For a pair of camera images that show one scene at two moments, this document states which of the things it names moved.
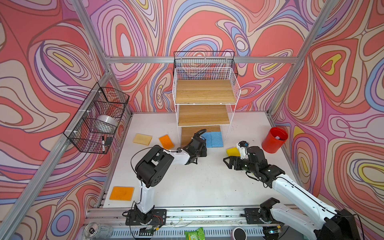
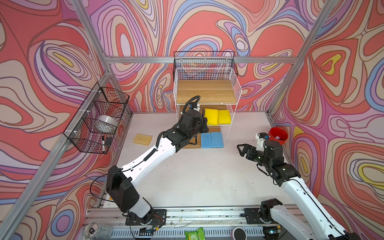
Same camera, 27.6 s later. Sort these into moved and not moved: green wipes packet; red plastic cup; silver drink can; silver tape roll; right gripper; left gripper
Moved: right gripper; left gripper
Not moved: silver tape roll; red plastic cup; silver drink can; green wipes packet
